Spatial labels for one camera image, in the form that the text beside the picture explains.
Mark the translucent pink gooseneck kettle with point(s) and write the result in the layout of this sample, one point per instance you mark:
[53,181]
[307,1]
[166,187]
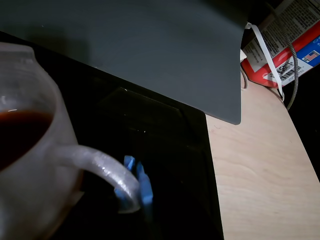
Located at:
[37,162]

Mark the smooth grey backdrop sheet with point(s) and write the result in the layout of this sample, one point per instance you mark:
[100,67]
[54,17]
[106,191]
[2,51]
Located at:
[150,50]

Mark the red printed cardboard box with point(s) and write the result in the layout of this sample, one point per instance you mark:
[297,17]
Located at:
[287,32]

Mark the black rubber work mat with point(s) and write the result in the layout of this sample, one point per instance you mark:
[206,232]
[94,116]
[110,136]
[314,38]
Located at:
[162,155]

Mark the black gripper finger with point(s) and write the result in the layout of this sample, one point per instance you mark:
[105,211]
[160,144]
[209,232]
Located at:
[129,165]
[146,190]

